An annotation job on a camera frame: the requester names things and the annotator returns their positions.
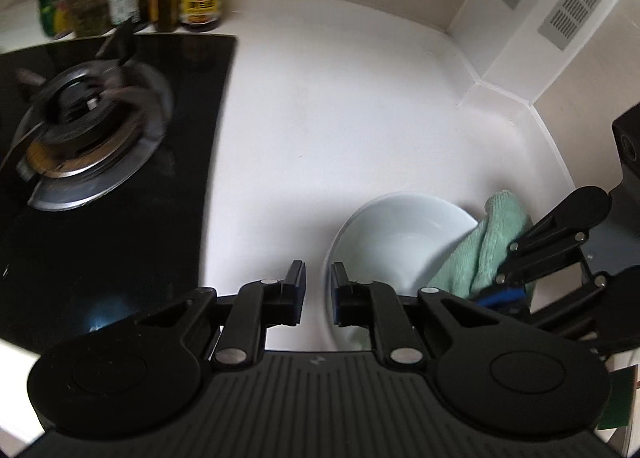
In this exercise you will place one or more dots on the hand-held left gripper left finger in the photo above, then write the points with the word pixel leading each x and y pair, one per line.
pixel 299 290

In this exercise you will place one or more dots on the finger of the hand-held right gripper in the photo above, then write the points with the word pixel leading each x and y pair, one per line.
pixel 500 298
pixel 555 238

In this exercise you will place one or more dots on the dark lid green jar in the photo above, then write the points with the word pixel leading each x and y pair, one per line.
pixel 50 5

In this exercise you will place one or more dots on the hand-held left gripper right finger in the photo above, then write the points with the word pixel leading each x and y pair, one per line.
pixel 338 299

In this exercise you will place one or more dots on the green microfibre cloth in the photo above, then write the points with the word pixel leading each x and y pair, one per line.
pixel 481 248

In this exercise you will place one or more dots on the black glass gas hob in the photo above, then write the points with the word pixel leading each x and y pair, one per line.
pixel 125 248

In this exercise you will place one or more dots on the gas burner with pan support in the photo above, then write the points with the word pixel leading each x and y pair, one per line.
pixel 85 123

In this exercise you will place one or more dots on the white ceramic bowl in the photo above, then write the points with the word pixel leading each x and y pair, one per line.
pixel 400 238

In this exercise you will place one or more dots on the red lid spice jar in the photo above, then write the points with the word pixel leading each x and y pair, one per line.
pixel 90 3

